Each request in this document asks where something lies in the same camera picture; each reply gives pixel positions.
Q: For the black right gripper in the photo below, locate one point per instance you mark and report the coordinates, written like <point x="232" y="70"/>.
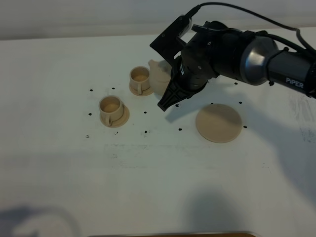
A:
<point x="194" y="68"/>

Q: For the beige ceramic teapot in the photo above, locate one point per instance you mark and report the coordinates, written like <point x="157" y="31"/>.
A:
<point x="160" y="76"/>

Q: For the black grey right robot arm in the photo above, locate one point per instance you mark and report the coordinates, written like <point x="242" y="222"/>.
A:
<point x="250" y="57"/>

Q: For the beige teapot saucer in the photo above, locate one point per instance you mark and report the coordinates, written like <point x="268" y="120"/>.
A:
<point x="219" y="123"/>

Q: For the beige saucer far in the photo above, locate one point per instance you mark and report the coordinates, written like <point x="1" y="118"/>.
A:
<point x="140" y="86"/>

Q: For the beige teacup far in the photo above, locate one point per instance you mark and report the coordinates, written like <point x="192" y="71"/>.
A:
<point x="139" y="71"/>

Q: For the beige teacup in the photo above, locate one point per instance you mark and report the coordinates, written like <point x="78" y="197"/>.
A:
<point x="111" y="110"/>
<point x="139" y="71"/>

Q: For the beige saucer near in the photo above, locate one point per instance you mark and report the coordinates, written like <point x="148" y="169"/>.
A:
<point x="119" y="122"/>

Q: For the beige teacup near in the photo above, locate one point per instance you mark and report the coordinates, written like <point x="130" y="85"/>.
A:
<point x="111" y="110"/>

